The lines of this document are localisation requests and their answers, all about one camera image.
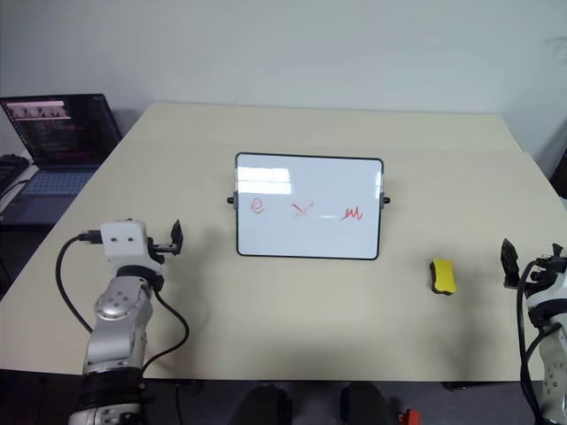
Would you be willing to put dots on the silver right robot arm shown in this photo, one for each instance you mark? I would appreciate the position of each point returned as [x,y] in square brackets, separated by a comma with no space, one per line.
[553,354]

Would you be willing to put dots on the yellow whiteboard eraser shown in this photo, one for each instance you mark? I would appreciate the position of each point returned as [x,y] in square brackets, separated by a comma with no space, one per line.
[443,275]

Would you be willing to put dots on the black-framed tabletop whiteboard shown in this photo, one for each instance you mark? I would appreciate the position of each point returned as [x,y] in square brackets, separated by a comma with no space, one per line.
[310,199]

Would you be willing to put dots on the open laptop computer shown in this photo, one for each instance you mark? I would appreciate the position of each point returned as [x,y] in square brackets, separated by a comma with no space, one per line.
[57,133]

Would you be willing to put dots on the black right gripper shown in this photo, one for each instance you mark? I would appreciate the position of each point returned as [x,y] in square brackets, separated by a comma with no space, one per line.
[547,267]

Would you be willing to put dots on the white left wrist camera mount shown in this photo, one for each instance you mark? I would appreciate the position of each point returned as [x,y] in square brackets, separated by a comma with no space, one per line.
[123,241]

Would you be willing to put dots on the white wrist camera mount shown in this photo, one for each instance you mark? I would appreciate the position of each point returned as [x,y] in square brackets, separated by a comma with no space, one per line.
[123,241]
[556,288]

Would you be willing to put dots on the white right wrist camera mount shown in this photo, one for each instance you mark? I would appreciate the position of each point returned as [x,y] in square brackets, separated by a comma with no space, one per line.
[556,288]

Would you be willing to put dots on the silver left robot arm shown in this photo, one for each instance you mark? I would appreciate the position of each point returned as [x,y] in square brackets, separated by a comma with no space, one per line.
[116,305]

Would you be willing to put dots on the black object beside laptop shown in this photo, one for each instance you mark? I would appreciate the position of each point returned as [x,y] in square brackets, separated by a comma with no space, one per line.
[11,170]

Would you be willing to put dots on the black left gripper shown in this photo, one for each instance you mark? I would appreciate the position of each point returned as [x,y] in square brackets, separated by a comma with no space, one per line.
[156,250]

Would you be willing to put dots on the small red object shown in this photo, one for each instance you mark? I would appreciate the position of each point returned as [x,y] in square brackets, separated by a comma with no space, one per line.
[409,417]

